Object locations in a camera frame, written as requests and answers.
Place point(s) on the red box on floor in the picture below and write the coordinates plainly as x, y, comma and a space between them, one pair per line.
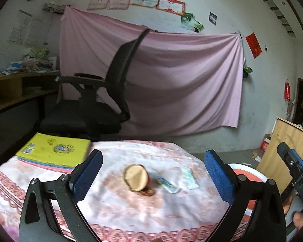
265, 142

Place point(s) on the black office chair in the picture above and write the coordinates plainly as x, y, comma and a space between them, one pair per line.
86, 117

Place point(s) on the brown red paper cup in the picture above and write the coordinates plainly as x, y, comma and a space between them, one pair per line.
136, 177

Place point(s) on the yellow book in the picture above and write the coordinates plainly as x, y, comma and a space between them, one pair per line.
57, 150

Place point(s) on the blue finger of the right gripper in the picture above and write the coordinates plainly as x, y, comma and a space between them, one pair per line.
295, 159

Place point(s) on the pink book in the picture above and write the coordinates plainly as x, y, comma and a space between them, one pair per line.
49, 167

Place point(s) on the person's right hand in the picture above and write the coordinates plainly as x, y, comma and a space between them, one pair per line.
293, 207

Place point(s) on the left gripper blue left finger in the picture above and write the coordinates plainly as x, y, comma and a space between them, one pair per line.
84, 174

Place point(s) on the green hanging ornament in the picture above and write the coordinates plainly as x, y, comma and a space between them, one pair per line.
246, 71

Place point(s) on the floral tablecloth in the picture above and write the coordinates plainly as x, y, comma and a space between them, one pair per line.
116, 213

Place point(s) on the green photo poster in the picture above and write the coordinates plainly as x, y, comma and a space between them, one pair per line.
189, 22

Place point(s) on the wooden side desk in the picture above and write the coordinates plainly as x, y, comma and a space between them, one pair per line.
20, 87

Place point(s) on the red hanging ornament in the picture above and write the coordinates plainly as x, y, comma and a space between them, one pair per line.
287, 91

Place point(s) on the small black white photo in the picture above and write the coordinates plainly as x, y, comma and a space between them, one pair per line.
212, 18

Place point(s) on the blue book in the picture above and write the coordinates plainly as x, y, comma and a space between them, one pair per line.
45, 163

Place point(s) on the orange pretzel snack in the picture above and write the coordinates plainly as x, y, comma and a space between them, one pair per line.
146, 192

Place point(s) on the red paper wall sign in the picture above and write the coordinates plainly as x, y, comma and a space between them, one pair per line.
254, 45

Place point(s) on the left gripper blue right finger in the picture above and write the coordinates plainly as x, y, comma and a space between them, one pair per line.
222, 176

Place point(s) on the wooden cabinet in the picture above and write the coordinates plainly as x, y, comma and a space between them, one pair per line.
272, 164

